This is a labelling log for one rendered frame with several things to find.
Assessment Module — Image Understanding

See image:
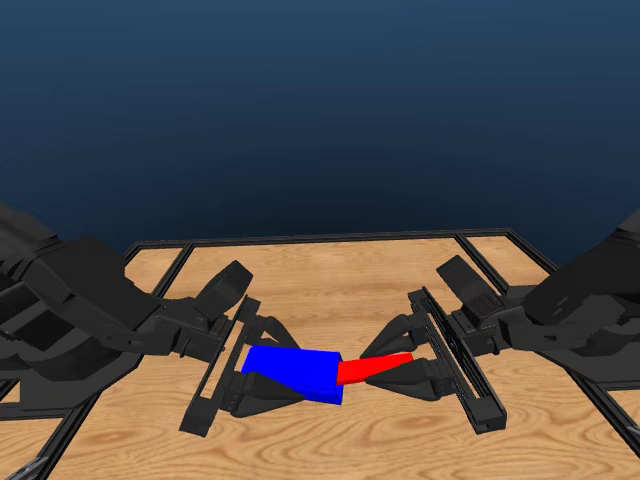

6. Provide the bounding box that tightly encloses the thin red peg bar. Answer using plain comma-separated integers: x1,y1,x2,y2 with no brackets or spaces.
335,352,415,386

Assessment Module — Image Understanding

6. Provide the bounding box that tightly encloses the black table frame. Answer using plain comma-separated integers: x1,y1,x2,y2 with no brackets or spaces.
0,228,640,480

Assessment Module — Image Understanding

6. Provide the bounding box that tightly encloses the blue hollow socket block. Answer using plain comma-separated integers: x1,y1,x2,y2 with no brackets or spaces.
241,344,344,406

